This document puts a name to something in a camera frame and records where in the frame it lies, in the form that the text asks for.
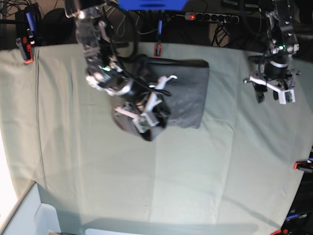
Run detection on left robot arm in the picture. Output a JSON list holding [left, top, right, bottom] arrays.
[[243, 0, 300, 105]]

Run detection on black power strip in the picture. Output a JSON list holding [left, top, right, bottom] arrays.
[[183, 12, 240, 24]]

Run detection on white storage bin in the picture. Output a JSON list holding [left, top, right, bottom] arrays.
[[0, 181, 62, 235]]

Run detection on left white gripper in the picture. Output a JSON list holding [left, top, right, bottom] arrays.
[[243, 69, 301, 105]]

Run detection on red black clamp top left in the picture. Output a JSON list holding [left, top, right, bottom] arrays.
[[15, 4, 37, 64]]

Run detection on grey t-shirt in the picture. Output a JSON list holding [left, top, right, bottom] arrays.
[[112, 55, 209, 141]]

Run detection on black round base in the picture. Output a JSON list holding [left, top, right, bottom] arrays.
[[39, 8, 77, 46]]

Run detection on red black clamp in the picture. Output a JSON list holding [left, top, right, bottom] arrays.
[[154, 20, 163, 58], [15, 4, 37, 64]]

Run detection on red black clamp right edge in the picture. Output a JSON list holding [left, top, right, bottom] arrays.
[[293, 158, 313, 173]]

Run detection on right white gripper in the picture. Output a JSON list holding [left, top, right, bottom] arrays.
[[114, 75, 178, 134]]

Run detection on white looped cable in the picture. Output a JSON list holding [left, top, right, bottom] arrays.
[[114, 9, 162, 37]]

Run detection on red clamp bottom right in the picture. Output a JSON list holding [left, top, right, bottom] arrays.
[[270, 229, 289, 235]]

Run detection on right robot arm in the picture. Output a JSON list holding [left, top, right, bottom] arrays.
[[65, 0, 177, 134]]

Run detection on red black clamp top centre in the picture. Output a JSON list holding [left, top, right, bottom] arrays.
[[154, 20, 163, 58]]

